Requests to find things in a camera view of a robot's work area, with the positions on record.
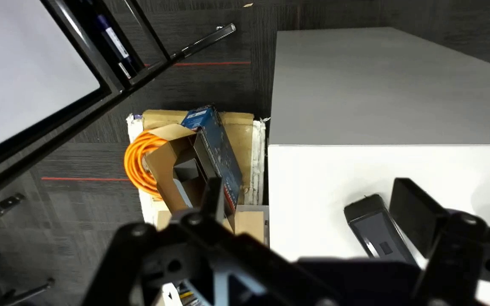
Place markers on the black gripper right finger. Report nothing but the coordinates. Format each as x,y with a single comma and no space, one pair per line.
471,260

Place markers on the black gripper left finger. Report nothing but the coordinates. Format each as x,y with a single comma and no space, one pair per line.
159,260

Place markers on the black whiteboard duster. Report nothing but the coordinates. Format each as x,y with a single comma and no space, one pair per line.
376,230

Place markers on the blue box with label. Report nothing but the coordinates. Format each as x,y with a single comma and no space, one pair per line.
219,150

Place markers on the open cardboard box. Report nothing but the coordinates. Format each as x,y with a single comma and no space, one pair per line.
246,146

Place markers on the white table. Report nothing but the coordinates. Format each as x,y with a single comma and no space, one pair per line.
369,85

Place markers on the whiteboard marker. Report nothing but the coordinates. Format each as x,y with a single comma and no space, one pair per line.
114,39

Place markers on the whiteboard with black frame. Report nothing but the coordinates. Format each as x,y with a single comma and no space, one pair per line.
23,68

